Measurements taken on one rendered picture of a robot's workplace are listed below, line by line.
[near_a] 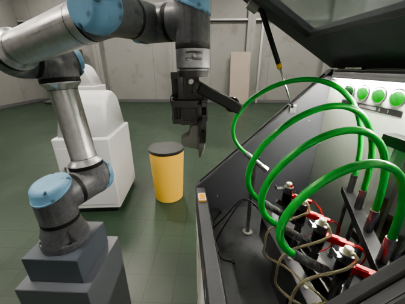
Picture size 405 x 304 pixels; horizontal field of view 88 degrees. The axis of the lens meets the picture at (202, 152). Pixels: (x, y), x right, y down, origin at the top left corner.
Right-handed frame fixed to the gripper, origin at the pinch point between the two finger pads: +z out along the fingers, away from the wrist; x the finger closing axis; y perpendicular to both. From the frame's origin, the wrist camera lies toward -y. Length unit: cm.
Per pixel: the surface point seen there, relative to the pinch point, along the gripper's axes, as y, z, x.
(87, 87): 231, 23, -486
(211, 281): -1.1, 30.1, 14.1
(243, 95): -243, 87, -830
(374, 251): -34.4, 15.2, 21.2
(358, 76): -51, -18, -15
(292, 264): -22.5, 27.1, 13.4
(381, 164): -25.7, -6.7, 24.2
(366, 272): -28.1, 14.5, 26.1
